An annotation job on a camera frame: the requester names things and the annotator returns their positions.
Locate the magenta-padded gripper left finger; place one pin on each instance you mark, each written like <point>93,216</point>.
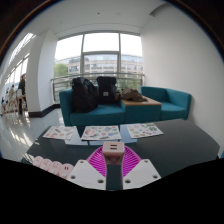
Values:
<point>87,175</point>

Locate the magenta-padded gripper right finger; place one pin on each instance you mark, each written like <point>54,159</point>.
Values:
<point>141,173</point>

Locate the pink charger block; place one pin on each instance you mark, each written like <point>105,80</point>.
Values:
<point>113,151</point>

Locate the pink power strip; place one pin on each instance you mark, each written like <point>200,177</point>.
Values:
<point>55,166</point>

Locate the sticker sheet with green prints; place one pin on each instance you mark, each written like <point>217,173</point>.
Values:
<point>144,130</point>

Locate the sticker sheet with pastel prints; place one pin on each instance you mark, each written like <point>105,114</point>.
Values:
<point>101,133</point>

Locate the sticker sheet with red prints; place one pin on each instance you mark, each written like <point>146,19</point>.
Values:
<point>60,132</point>

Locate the teal sofa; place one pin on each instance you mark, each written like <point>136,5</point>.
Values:
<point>100,116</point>

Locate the teal side table wooden top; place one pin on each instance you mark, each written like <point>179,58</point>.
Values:
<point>141,110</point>

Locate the teal armchair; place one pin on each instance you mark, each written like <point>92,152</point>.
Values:
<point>173,103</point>

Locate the brown bag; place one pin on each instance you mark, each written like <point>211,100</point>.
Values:
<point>132,95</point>

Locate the large black backpack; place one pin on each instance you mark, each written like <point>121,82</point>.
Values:
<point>83,95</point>

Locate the teal chair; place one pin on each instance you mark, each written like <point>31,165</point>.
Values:
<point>221,154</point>

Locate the black backpack with grey label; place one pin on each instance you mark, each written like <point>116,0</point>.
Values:
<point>106,88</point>

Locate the metal window railing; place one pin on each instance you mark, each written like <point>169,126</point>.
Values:
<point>63,79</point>

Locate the person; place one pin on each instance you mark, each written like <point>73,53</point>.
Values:
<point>22,90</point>
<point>12,93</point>

